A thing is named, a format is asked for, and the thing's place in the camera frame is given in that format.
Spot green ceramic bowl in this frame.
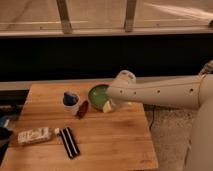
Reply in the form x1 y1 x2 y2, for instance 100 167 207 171
88 84 109 110

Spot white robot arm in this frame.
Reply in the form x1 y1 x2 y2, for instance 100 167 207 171
103 60 213 171

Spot dark red small object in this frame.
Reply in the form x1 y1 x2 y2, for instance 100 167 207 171
77 100 89 118

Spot wooden table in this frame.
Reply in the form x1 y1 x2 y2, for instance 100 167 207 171
0 82 158 171

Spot white cup with blue item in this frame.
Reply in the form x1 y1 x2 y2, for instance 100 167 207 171
63 91 80 116

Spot clear plastic bottle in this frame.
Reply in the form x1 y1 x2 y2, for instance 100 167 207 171
18 127 60 146

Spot dark objects at left edge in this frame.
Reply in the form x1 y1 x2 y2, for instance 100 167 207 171
0 117 13 165

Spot black cable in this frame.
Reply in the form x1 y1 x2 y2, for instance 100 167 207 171
144 104 158 132

